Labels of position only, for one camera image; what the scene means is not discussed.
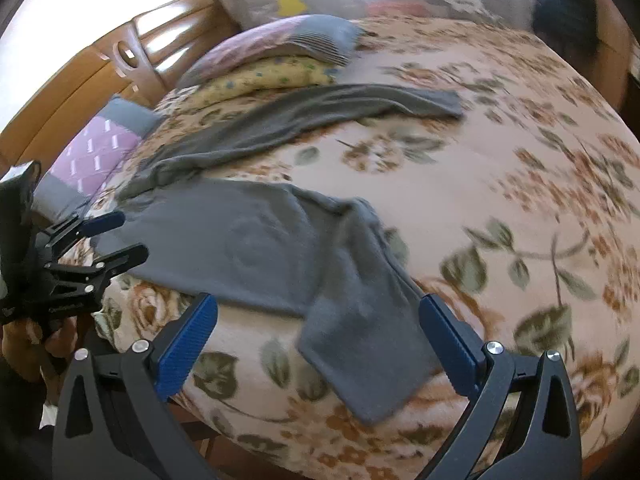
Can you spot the pink grey pillow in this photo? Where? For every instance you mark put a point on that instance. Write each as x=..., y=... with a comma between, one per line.
x=325, y=38

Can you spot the dark hanging garment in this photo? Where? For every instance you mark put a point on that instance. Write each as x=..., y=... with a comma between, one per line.
x=567, y=25

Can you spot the purple grey pillow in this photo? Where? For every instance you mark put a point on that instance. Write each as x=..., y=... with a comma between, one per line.
x=82, y=169

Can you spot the yellow dotted pillow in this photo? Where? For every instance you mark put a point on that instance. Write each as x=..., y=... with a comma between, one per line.
x=282, y=72

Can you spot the floral bed blanket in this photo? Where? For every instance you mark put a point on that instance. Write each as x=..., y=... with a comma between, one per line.
x=523, y=216

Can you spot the wooden wardrobe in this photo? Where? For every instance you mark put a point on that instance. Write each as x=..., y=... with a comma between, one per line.
x=616, y=59

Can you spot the grey pants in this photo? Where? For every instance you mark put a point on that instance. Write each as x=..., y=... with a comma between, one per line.
x=284, y=249

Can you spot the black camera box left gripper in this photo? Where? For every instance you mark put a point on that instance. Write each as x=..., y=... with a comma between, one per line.
x=17, y=229

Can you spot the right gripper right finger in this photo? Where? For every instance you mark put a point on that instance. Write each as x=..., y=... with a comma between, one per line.
x=542, y=440

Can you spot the wooden headboard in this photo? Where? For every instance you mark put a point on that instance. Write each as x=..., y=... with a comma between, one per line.
x=140, y=60

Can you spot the person's left hand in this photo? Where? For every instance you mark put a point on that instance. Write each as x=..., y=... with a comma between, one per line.
x=35, y=358

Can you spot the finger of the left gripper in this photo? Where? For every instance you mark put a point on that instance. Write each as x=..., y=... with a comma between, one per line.
x=59, y=238
x=102, y=270

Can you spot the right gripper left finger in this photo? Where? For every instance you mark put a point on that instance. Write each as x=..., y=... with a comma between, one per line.
x=113, y=421

